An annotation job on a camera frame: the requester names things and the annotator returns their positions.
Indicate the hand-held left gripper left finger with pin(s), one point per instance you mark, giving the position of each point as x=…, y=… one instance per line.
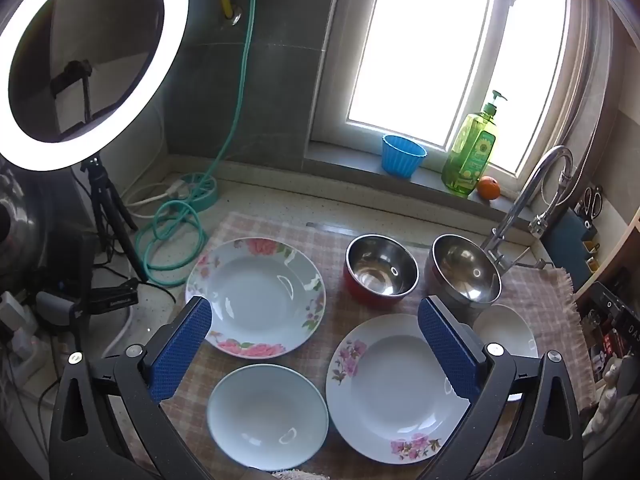
x=185, y=345

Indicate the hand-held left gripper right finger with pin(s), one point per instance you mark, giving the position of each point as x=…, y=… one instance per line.
x=445, y=350

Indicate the purple floral plate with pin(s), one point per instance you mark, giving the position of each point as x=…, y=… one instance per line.
x=395, y=385

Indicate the large pink floral plate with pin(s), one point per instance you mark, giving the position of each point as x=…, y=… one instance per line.
x=250, y=295

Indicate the plain steel bowl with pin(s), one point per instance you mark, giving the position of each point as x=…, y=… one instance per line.
x=465, y=270

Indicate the pale blue bowl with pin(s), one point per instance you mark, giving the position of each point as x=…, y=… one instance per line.
x=265, y=415

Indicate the small white bowl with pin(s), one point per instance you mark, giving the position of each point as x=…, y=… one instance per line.
x=505, y=327

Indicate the red steel bowl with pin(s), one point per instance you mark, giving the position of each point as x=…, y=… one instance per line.
x=380, y=265

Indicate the pink checked cloth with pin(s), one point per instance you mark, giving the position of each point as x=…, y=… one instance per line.
x=330, y=320

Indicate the teal round holder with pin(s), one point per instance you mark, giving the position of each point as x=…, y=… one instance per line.
x=207, y=200

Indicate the blue knife block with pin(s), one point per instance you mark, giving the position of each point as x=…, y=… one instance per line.
x=565, y=245

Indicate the white figurine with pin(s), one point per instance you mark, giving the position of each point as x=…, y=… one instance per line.
x=607, y=385

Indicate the black tripod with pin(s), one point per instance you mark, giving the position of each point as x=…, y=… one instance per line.
x=102, y=200

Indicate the orange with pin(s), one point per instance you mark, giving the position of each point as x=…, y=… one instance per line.
x=488, y=188

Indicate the metal faucet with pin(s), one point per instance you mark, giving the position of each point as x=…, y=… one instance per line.
x=520, y=195

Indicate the white power adapter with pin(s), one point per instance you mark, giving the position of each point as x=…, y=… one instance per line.
x=15, y=315

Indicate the wooden shelf unit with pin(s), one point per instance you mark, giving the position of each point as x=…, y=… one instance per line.
x=607, y=260

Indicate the green dish soap bottle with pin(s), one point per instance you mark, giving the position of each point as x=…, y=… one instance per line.
x=467, y=160

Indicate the blue ribbed cup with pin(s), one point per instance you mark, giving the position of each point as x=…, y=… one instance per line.
x=400, y=157

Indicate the black scissors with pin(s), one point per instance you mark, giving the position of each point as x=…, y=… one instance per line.
x=592, y=202

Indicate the black phone holder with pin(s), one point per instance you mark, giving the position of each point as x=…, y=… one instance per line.
x=75, y=72

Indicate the black clamp mount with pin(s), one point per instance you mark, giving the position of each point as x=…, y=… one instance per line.
x=110, y=297

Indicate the white window frame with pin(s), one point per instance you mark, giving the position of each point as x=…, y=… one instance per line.
x=505, y=35

